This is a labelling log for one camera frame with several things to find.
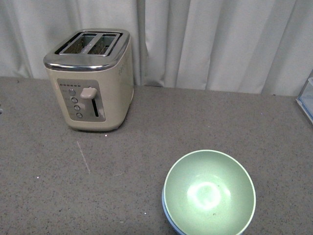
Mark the white curtain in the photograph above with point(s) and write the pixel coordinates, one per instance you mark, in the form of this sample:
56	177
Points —
247	46

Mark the cream two-slot toaster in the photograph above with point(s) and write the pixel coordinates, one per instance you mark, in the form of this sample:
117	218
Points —
92	76

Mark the clear plastic food container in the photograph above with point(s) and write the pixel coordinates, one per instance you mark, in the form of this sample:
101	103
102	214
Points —
307	95

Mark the green bowl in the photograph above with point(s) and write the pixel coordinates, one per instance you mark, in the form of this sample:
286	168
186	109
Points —
208	192

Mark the blue bowl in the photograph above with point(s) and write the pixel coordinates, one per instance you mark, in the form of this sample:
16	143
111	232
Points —
174	226

